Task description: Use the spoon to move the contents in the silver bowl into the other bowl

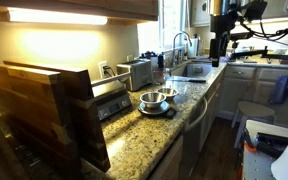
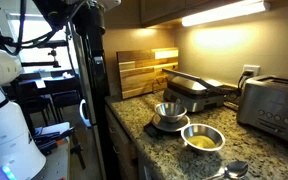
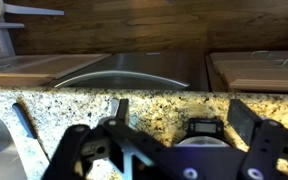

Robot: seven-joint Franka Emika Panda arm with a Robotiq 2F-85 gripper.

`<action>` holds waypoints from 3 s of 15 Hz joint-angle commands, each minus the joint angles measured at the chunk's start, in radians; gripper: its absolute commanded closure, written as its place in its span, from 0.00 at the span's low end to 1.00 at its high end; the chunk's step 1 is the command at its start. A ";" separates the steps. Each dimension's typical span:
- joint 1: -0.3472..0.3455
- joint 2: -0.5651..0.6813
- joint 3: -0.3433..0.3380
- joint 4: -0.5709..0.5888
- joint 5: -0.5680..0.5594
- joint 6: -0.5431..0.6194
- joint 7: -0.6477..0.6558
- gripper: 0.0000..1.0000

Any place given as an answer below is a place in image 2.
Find stainless steel toaster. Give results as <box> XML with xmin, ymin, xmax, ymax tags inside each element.
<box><xmin>237</xmin><ymin>75</ymin><xmax>288</xmax><ymax>141</ymax></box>

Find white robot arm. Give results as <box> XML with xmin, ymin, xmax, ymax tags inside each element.
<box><xmin>0</xmin><ymin>0</ymin><xmax>121</xmax><ymax>180</ymax></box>

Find white wall outlet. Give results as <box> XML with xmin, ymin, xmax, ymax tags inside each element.
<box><xmin>243</xmin><ymin>65</ymin><xmax>260</xmax><ymax>77</ymax></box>

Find silver bowl with yellow contents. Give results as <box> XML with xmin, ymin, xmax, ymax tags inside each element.
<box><xmin>181</xmin><ymin>124</ymin><xmax>226</xmax><ymax>152</ymax></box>

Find yellow powder contents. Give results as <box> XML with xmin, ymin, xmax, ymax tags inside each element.
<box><xmin>188</xmin><ymin>136</ymin><xmax>216</xmax><ymax>149</ymax></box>

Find black refrigerator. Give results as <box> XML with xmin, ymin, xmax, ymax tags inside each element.
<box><xmin>69</xmin><ymin>22</ymin><xmax>111</xmax><ymax>180</ymax></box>

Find empty silver bowl on scale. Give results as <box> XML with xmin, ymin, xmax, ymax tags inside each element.
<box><xmin>155</xmin><ymin>102</ymin><xmax>187</xmax><ymax>123</ymax></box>

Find under-cabinet light strip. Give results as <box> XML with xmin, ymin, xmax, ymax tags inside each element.
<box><xmin>182</xmin><ymin>0</ymin><xmax>270</xmax><ymax>27</ymax></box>

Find black kitchen scale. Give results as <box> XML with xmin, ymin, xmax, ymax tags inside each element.
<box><xmin>144</xmin><ymin>114</ymin><xmax>190</xmax><ymax>137</ymax></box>

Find black dining chair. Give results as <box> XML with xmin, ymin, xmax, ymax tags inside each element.
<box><xmin>45</xmin><ymin>78</ymin><xmax>81</xmax><ymax>122</ymax></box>

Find light wooden cutting board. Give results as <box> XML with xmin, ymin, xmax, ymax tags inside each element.
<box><xmin>116</xmin><ymin>48</ymin><xmax>178</xmax><ymax>99</ymax></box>

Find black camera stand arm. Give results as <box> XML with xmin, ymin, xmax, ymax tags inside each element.
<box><xmin>19</xmin><ymin>40</ymin><xmax>68</xmax><ymax>68</ymax></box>

